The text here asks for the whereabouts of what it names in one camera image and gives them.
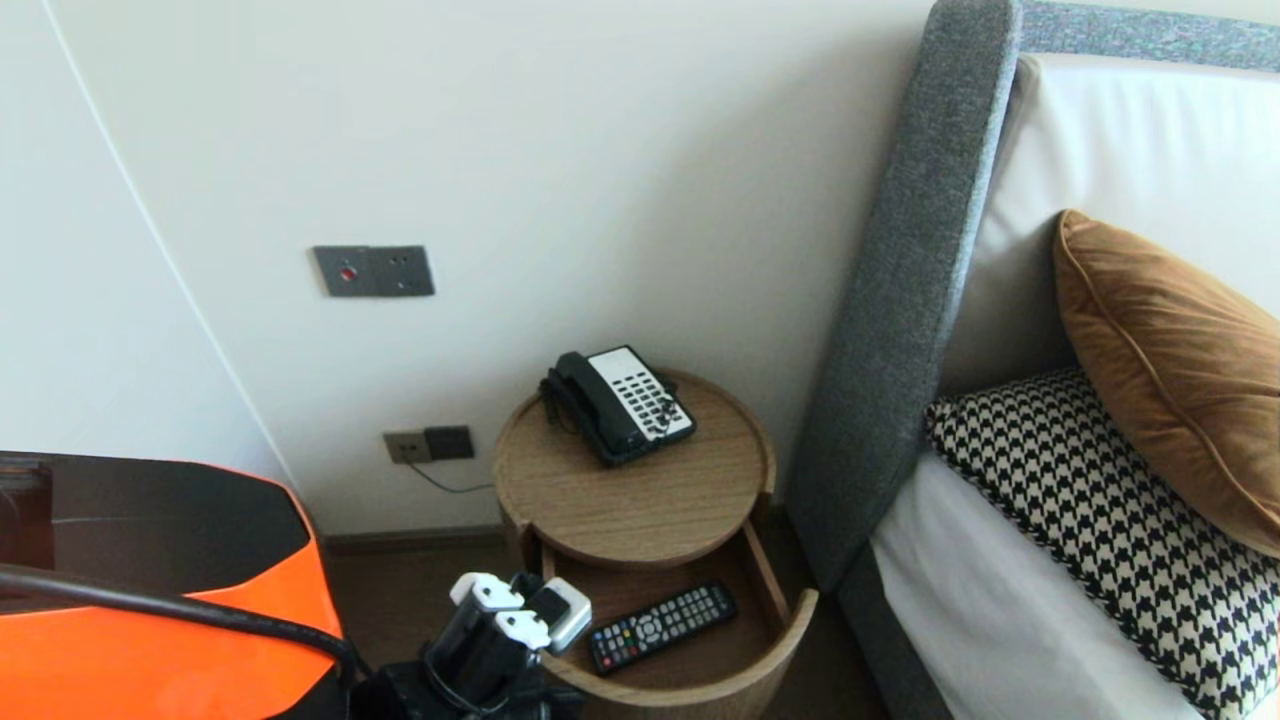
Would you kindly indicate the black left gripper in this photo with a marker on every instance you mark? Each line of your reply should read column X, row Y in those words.
column 500, row 695

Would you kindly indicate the black TV remote control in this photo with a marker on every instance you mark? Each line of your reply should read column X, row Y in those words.
column 660, row 630

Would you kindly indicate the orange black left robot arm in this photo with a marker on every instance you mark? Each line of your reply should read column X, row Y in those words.
column 150, row 640

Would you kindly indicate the brown wooden baseboard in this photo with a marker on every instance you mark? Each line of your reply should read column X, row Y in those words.
column 420, row 540

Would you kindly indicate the round wooden side table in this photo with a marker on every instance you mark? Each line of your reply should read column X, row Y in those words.
column 640, row 490

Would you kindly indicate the black desk telephone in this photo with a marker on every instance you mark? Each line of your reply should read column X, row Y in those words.
column 610, row 415

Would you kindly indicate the black white houndstooth pillow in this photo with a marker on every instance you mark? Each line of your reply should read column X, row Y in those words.
column 1100, row 520

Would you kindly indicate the brown velvet pillow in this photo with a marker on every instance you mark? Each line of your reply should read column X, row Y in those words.
column 1180, row 380

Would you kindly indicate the white headboard cushion panel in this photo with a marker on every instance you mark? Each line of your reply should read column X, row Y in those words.
column 1130, row 140

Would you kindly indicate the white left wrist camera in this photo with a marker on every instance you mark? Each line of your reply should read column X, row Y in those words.
column 570, row 610

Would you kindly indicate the black wall outlet plate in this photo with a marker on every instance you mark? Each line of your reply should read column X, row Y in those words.
column 450, row 442

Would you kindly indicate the beige wall outlet plate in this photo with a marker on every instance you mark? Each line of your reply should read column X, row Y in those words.
column 402, row 447

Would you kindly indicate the grey switch plate red button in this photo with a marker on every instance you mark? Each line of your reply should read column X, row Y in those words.
column 344, row 272

